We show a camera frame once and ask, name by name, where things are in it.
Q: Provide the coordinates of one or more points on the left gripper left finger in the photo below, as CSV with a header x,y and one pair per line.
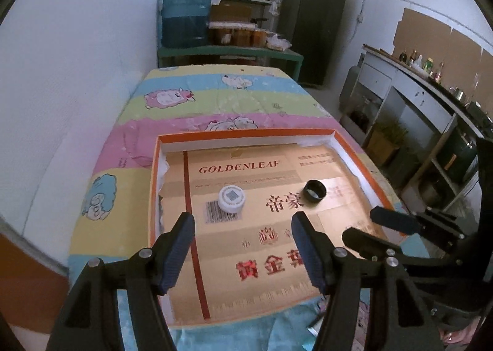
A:
x,y
171,249

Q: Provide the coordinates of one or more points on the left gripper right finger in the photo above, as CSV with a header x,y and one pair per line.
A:
x,y
315,249

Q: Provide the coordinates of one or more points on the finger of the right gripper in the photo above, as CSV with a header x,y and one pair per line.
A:
x,y
435,226
368,246

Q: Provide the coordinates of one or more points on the black bottle cap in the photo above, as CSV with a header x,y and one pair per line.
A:
x,y
314,191

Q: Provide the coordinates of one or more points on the white bottle cap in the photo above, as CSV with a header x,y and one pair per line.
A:
x,y
231,199

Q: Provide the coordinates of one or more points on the potted green plant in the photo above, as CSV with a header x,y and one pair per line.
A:
x,y
387,137

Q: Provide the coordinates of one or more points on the shallow orange-rimmed cardboard tray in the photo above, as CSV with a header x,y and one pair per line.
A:
x,y
197,141

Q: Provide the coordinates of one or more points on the white kitchen counter cabinet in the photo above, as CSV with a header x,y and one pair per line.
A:
x,y
438,164

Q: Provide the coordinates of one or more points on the green metal table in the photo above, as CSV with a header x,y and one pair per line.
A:
x,y
164,53

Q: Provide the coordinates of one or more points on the black refrigerator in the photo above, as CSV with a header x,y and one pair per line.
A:
x,y
311,26

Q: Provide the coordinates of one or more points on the blue water jug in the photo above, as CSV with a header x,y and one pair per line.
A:
x,y
185,23

